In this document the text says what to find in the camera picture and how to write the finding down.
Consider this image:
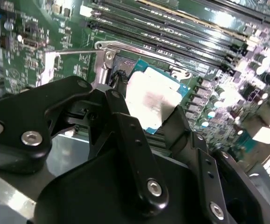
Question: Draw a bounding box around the silver CPU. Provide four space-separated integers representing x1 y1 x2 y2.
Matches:
125 58 191 135

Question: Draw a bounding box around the metal locking lever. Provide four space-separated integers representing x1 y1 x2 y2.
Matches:
55 50 99 55

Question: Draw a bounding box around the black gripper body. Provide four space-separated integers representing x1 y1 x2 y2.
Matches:
34 148 210 224

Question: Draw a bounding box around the metal socket cover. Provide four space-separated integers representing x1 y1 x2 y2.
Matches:
36 50 116 94

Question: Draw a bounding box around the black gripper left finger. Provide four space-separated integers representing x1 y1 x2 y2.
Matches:
0 70 170 212

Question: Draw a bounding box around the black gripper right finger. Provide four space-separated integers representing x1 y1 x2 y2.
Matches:
163 105 264 224

